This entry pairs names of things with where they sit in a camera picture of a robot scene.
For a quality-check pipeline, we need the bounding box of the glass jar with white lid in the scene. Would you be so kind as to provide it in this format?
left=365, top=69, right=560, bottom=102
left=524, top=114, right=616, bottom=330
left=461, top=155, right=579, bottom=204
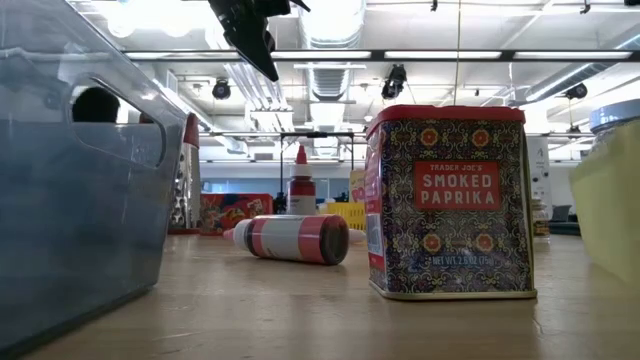
left=588, top=97, right=640, bottom=151

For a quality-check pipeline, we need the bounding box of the red bottle with conical cap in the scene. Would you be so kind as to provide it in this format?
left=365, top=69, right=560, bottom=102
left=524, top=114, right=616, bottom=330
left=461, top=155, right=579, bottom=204
left=286, top=144, right=318, bottom=217

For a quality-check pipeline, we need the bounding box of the red smoked paprika tin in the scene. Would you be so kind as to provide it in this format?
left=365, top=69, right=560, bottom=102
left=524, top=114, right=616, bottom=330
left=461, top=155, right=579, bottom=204
left=364, top=103, right=539, bottom=302

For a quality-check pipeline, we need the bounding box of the metal box grater red handle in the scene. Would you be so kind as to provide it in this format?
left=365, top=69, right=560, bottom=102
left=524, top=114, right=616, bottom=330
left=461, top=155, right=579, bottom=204
left=138, top=111, right=203, bottom=237

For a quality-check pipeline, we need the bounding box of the yellow mesh basket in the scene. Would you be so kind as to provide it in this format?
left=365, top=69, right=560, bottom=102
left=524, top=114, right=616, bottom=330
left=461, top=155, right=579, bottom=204
left=317, top=201, right=368, bottom=232

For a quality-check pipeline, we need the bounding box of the yellow translucent plastic bin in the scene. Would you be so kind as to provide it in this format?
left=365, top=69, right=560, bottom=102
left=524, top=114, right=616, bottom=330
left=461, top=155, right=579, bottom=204
left=568, top=119, right=640, bottom=286

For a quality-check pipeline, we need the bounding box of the red bottle with white label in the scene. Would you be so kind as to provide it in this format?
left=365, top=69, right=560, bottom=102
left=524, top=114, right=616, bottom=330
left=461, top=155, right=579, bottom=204
left=222, top=214, right=351, bottom=267

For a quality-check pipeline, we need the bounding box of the silver ceiling duct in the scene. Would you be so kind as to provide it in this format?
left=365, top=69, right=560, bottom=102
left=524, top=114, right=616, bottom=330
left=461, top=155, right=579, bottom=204
left=297, top=0, right=369, bottom=102

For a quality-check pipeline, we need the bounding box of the black overhead light bar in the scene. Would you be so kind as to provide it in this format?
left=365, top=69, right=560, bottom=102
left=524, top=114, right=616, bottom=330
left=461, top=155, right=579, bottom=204
left=119, top=48, right=640, bottom=63

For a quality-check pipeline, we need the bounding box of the dark blue sofa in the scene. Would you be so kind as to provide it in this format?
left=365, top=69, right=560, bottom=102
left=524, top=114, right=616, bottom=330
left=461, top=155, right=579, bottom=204
left=548, top=203, right=584, bottom=238

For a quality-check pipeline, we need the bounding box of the grey translucent plastic bin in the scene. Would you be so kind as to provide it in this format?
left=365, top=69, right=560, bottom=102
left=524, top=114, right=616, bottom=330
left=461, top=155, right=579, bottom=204
left=0, top=0, right=190, bottom=357

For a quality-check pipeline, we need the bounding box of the red printed carton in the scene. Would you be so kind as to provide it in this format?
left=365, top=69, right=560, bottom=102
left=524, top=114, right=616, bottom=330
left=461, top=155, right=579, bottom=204
left=198, top=192, right=275, bottom=237

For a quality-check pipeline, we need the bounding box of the black gantry frame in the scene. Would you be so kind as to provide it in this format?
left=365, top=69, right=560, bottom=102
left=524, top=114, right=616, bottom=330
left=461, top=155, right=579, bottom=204
left=278, top=130, right=357, bottom=211

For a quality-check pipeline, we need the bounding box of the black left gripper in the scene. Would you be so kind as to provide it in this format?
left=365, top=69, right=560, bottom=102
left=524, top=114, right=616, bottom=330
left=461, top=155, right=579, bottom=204
left=207, top=0, right=312, bottom=83

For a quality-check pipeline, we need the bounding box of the black ceiling spotlight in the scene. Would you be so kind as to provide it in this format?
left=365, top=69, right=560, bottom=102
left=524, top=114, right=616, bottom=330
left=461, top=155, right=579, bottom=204
left=563, top=82, right=590, bottom=101
left=380, top=63, right=408, bottom=101
left=211, top=78, right=233, bottom=101

